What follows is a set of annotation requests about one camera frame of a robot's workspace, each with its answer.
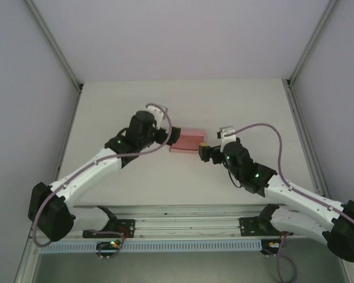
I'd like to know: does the aluminium frame post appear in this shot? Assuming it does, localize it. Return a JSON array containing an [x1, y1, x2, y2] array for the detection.
[[286, 0, 340, 88], [25, 0, 84, 91]]

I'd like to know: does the aluminium side rail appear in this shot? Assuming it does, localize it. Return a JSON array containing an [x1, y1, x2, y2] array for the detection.
[[283, 79, 354, 283], [13, 85, 83, 283]]

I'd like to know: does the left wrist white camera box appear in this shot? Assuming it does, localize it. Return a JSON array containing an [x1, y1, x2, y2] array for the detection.
[[145, 103, 169, 130]]

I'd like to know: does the light blue slotted cable duct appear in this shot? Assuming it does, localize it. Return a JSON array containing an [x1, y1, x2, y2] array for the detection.
[[40, 239, 263, 254]]

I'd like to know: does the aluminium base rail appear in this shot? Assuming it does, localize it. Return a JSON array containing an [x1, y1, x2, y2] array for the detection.
[[29, 205, 350, 239]]

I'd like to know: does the pink paper box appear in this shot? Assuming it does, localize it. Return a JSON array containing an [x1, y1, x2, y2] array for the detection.
[[168, 127, 209, 154]]

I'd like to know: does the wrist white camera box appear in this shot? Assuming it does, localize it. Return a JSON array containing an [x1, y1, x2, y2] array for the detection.
[[217, 126, 237, 145], [145, 103, 169, 130]]

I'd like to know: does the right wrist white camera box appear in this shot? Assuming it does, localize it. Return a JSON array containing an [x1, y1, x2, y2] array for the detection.
[[217, 126, 237, 145]]

